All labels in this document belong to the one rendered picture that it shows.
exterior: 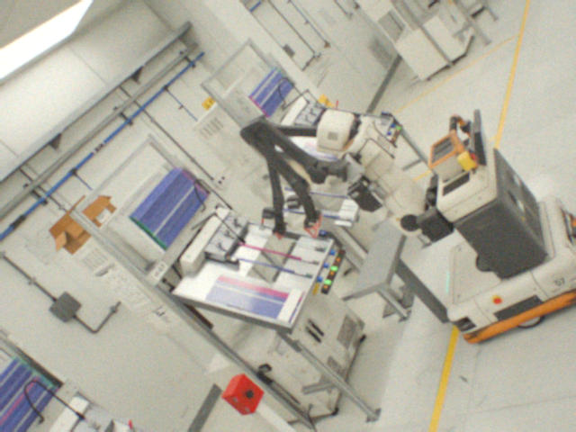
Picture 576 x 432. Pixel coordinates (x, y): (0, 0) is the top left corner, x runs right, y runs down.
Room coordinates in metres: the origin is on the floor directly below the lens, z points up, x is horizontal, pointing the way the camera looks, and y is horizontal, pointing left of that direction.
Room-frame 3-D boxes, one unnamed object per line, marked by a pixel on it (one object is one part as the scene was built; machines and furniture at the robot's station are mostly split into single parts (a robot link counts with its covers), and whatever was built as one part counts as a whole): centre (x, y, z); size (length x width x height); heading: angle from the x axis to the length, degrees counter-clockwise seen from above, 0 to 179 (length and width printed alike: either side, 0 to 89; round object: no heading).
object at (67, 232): (3.52, 0.72, 1.82); 0.68 x 0.30 x 0.20; 135
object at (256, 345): (3.43, 0.56, 0.31); 0.70 x 0.65 x 0.62; 135
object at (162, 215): (3.39, 0.44, 1.52); 0.51 x 0.13 x 0.27; 135
